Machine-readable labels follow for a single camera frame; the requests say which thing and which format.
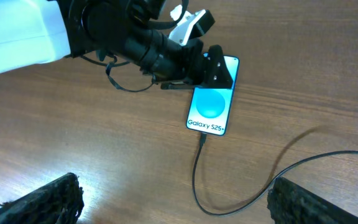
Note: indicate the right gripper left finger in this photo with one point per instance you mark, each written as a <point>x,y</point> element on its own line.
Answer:
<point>59,201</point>

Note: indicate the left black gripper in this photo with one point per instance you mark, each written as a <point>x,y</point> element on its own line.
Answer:
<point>176,67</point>

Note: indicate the blue screen Samsung smartphone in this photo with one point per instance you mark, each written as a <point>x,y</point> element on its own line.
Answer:
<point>210,108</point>

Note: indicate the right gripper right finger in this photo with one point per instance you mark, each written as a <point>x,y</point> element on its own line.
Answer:
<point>290,203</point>

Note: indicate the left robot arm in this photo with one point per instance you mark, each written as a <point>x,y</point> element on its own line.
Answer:
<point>37,32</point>

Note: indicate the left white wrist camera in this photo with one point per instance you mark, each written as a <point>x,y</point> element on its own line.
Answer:
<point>192,26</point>

